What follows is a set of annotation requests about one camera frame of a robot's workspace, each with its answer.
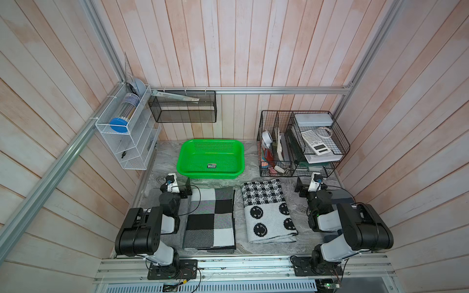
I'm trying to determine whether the black white checkered scarf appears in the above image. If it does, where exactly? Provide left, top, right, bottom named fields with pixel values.
left=182, top=187, right=236, bottom=253

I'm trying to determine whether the smiley houndstooth knit scarf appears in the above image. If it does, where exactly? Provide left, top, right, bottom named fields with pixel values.
left=241, top=179, right=298, bottom=244

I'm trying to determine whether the grey navy striped scarf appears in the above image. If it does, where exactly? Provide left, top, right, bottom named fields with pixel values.
left=330, top=189, right=355, bottom=205

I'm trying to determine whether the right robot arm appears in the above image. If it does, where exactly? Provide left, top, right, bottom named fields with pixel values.
left=294, top=173, right=394, bottom=273

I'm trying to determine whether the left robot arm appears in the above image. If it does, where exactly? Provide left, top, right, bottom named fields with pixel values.
left=115, top=175, right=192, bottom=270

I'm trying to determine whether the green plastic basket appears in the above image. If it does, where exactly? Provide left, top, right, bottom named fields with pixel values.
left=177, top=139, right=245, bottom=179

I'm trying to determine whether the ruler in mesh basket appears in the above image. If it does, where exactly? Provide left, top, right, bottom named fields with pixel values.
left=152, top=90, right=200, bottom=103

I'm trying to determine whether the white notebook under calculator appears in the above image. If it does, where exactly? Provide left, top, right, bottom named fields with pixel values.
left=305, top=152, right=343, bottom=164

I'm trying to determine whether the white calculator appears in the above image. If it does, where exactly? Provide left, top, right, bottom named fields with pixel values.
left=301, top=130, right=332, bottom=156

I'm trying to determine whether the white pencil case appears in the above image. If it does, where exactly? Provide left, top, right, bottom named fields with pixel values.
left=294, top=113, right=333, bottom=127

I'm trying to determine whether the white tape roll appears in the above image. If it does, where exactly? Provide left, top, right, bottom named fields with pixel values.
left=261, top=130, right=273, bottom=148

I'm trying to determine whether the clear tube blue cap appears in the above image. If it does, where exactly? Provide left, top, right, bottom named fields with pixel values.
left=109, top=93, right=140, bottom=133

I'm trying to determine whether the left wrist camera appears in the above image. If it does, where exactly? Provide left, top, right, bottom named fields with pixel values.
left=164, top=173, right=180, bottom=193

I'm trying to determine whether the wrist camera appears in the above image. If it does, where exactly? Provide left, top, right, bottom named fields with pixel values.
left=164, top=173, right=180, bottom=193
left=308, top=172, right=323, bottom=192

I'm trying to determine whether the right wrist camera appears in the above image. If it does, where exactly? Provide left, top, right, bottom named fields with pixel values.
left=308, top=172, right=323, bottom=192

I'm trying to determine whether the black wire desk organizer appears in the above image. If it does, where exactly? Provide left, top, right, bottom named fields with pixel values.
left=257, top=110, right=350, bottom=177

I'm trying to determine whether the white wire wall shelf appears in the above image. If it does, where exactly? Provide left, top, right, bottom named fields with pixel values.
left=95, top=84, right=161, bottom=170

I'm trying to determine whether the black mesh wall basket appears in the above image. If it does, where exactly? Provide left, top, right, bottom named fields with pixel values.
left=148, top=90, right=217, bottom=123

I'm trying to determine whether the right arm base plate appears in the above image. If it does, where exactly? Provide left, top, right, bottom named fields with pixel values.
left=289, top=256, right=343, bottom=277

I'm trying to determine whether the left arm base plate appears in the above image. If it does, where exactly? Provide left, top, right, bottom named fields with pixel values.
left=147, top=260, right=198, bottom=280

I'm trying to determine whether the aluminium front rail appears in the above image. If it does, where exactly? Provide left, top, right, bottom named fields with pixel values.
left=93, top=253, right=396, bottom=284

